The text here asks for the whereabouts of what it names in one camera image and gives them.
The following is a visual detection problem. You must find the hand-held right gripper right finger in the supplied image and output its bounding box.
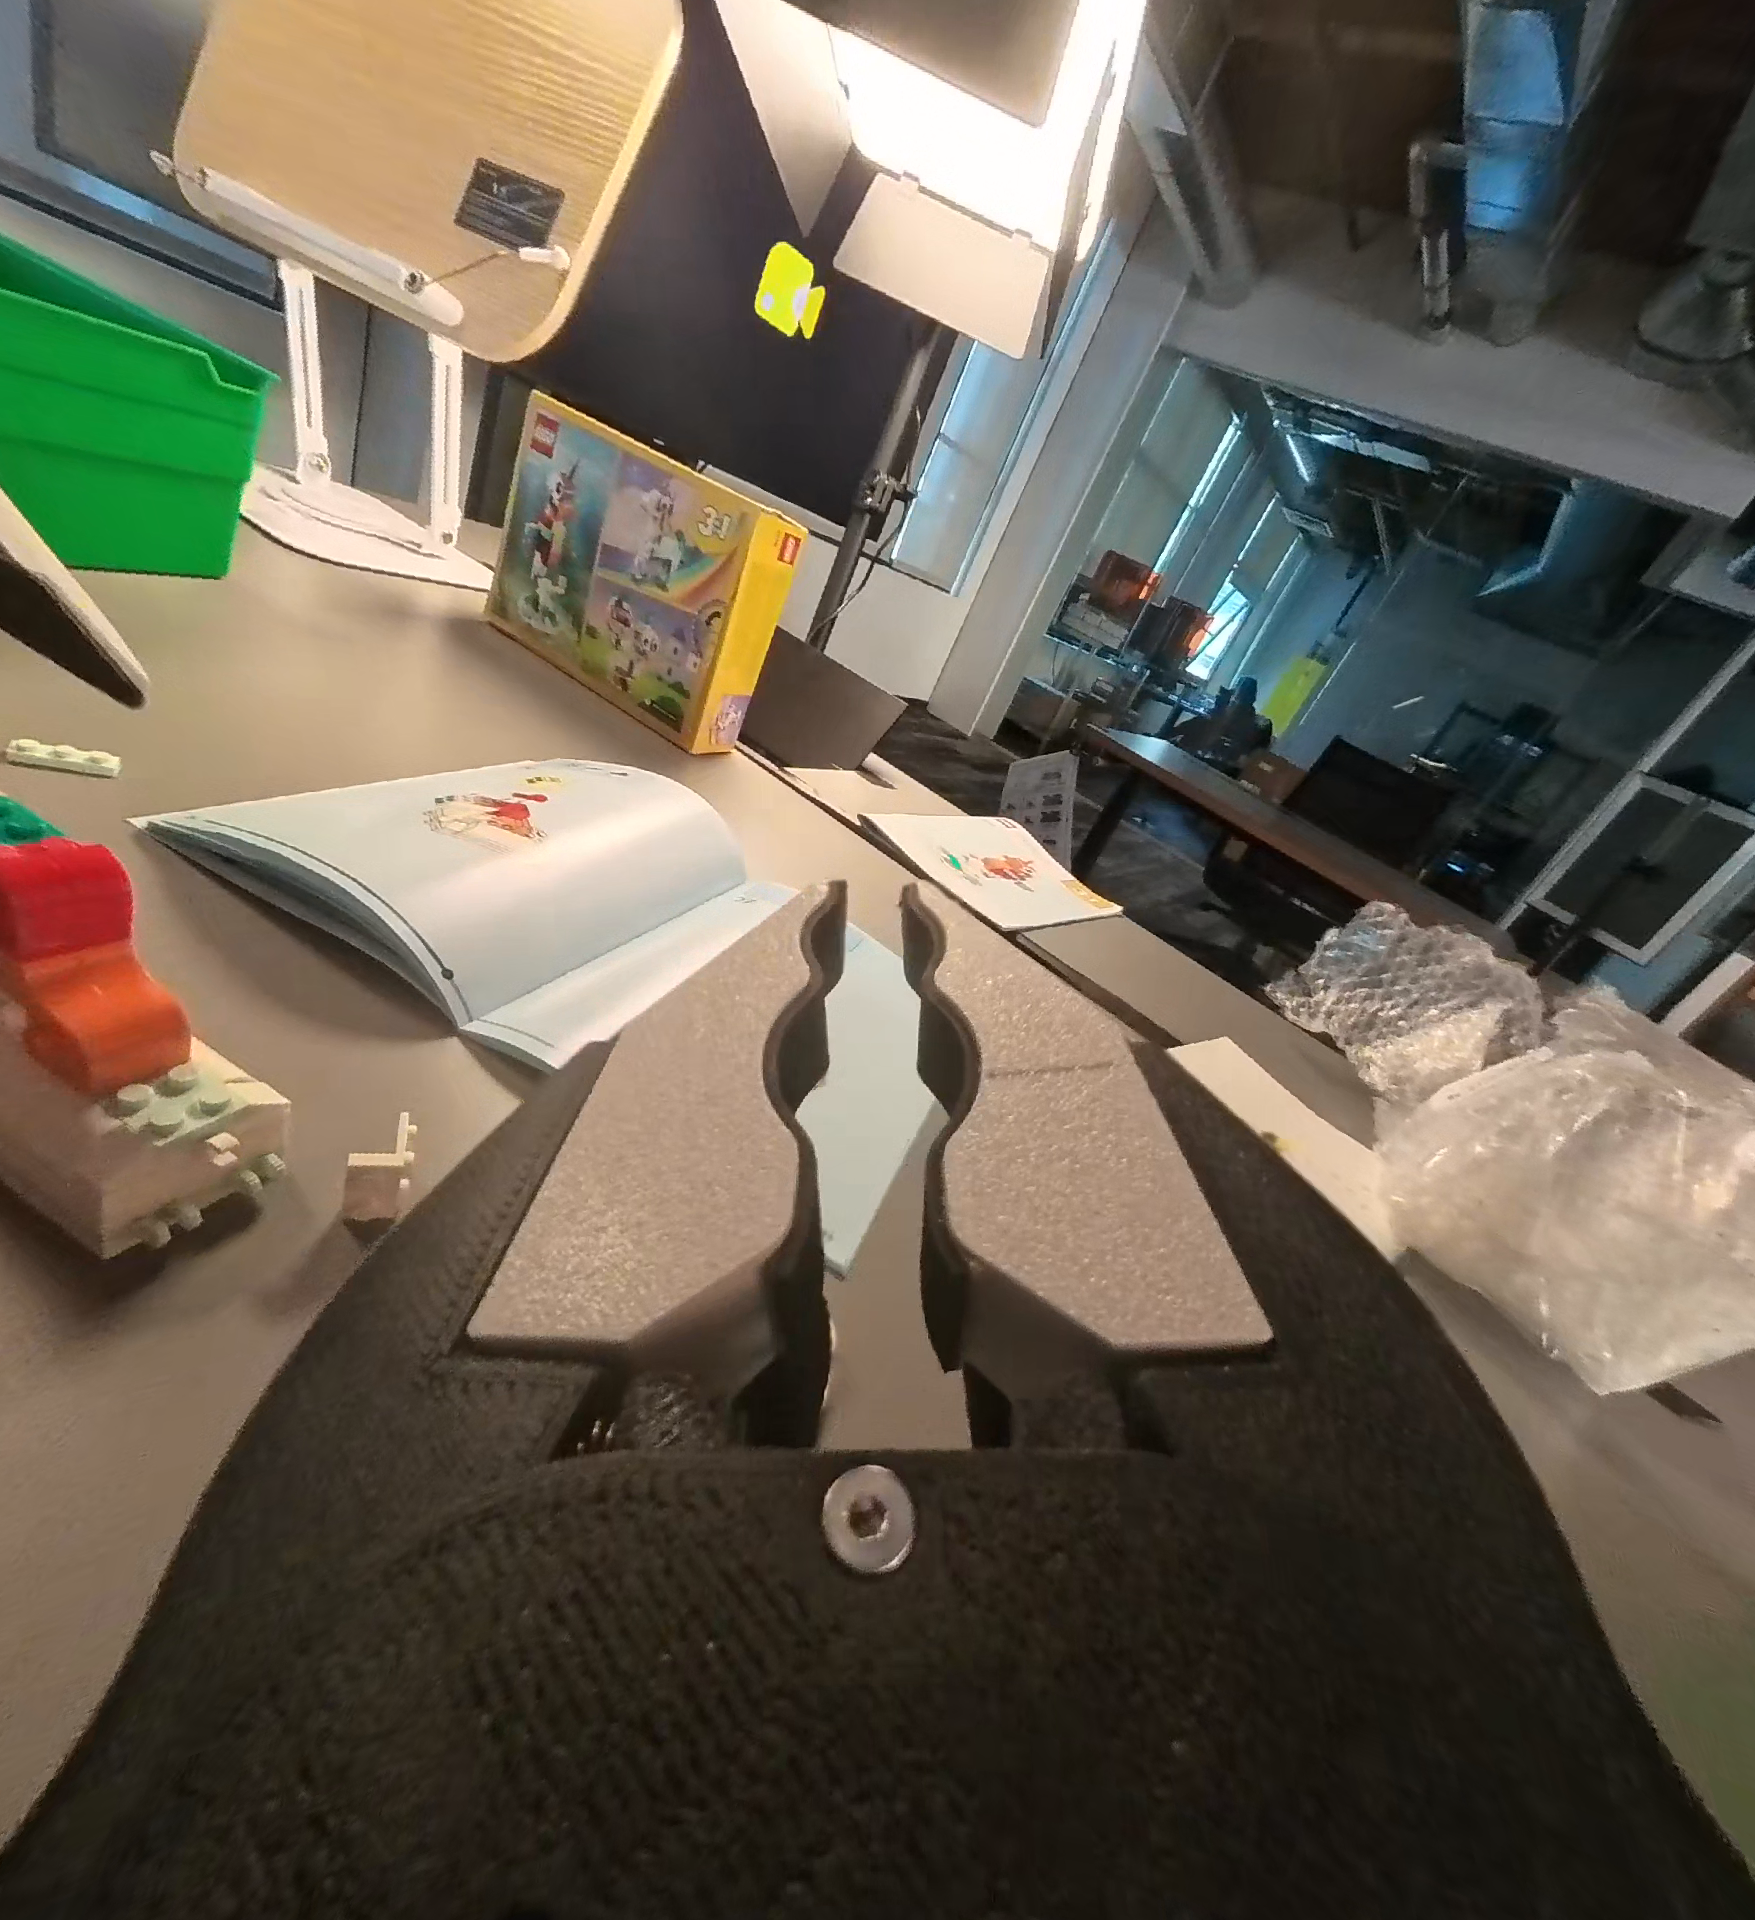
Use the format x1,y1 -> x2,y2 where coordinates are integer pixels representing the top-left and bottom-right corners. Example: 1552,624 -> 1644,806
899,882 -> 1280,1389

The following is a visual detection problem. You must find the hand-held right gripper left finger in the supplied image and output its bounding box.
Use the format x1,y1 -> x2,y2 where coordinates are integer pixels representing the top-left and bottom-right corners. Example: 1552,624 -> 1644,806
465,882 -> 849,1419

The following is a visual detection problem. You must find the green plastic bin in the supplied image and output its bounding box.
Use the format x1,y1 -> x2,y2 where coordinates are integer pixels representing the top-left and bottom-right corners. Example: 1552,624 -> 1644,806
0,200 -> 282,578

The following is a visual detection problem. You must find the small white lego brick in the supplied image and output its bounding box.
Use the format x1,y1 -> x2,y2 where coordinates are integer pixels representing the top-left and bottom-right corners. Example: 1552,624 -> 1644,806
344,1114 -> 422,1226

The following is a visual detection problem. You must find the red white lego model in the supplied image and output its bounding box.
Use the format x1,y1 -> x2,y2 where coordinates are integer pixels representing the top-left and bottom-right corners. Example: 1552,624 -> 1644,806
0,773 -> 295,1262

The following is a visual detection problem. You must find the yellow lego set box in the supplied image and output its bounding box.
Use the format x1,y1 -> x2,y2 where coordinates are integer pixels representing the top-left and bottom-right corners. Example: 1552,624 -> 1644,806
485,389 -> 812,756

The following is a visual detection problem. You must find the open light blue instruction booklet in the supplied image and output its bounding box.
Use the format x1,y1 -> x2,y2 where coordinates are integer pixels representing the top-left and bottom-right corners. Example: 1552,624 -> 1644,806
128,756 -> 954,1280

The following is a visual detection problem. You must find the small white instruction booklet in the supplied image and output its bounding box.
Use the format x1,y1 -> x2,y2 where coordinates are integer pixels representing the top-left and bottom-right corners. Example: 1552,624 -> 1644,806
860,810 -> 1123,935

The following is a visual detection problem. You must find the bubble wrap sheet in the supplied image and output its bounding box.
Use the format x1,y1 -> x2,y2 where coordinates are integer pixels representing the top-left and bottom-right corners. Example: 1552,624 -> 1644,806
1268,899 -> 1550,1104

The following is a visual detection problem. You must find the white printed sign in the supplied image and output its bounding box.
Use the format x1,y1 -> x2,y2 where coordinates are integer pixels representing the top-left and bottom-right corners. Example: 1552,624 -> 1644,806
1001,751 -> 1084,872

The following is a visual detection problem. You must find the long wooden table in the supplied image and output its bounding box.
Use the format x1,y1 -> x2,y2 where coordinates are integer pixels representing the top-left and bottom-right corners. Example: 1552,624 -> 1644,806
1072,720 -> 1524,962

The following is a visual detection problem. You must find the clear plastic bag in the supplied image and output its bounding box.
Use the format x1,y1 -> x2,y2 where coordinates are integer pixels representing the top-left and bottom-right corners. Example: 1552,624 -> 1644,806
1381,990 -> 1755,1397

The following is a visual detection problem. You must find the dark flat panel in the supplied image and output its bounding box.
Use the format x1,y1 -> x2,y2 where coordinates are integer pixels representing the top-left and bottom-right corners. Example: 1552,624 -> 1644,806
739,628 -> 911,770

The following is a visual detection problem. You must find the book stand with wooden board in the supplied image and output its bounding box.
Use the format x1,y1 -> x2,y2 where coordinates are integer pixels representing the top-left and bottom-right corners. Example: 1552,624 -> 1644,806
149,0 -> 688,592

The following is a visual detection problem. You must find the black light stand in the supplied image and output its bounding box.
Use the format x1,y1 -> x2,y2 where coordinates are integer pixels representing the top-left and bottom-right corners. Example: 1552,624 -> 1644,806
810,323 -> 968,649

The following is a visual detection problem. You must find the black board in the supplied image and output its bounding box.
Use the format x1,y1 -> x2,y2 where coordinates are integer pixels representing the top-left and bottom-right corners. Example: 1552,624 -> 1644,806
465,0 -> 968,530

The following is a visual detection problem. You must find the yellow sticker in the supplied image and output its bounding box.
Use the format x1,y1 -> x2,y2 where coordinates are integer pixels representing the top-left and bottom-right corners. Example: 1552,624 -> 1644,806
753,240 -> 828,341

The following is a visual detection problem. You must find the silver ventilation duct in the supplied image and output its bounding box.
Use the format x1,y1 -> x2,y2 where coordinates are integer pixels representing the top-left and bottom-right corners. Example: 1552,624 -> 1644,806
1403,0 -> 1619,346

